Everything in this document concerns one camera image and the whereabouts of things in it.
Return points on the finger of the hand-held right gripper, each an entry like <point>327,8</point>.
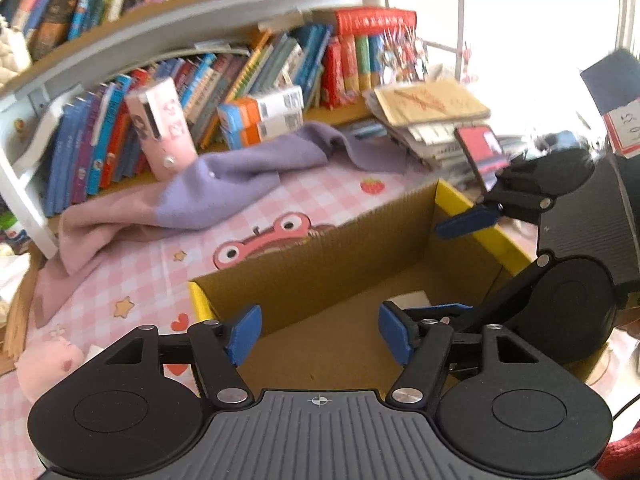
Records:
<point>467,222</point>
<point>515,287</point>

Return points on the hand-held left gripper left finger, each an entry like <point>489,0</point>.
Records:
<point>245,334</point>

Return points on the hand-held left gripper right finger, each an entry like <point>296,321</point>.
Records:
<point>395,331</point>

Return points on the beige cube block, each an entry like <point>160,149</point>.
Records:
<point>412,300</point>

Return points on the yellow cardboard box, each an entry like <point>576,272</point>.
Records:
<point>350,255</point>

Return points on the phone with lit screen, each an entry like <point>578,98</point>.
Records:
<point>480,152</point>

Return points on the stack of notebooks and papers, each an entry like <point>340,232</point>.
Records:
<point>425,102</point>

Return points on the pink checkered tablecloth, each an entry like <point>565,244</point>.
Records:
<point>125,270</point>

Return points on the pink and purple cloth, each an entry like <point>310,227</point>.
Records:
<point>225,180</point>

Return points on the red garment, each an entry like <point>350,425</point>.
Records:
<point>622,455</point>

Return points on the colourful sticker pack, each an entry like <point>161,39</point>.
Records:
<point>402,55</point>

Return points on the red boxed book set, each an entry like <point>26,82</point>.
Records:
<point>345,70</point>

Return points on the pink patterned box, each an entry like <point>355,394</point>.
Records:
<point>167,150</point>

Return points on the pink plush toy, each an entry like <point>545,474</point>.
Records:
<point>45,365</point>

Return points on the orange and blue carton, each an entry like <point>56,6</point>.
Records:
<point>270,130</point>
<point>260,105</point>

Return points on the thick red book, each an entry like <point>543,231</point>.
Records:
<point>375,20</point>

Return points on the row of standing books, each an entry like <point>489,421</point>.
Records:
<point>100,145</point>

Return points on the white bookshelf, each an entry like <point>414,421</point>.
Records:
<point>150,35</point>

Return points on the row of dark-spined books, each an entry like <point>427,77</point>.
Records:
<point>75,0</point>

